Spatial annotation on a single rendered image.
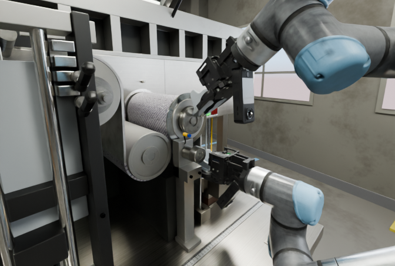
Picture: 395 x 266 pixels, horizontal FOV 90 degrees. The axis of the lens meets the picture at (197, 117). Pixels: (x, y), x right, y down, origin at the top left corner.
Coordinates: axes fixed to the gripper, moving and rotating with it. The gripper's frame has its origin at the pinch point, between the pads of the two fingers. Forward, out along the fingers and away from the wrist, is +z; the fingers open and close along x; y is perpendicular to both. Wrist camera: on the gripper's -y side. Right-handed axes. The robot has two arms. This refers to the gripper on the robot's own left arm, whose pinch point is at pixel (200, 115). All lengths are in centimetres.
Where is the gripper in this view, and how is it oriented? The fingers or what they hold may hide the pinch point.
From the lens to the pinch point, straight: 52.6
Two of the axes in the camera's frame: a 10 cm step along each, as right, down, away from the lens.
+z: -5.3, 5.2, 6.7
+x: -7.2, 1.4, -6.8
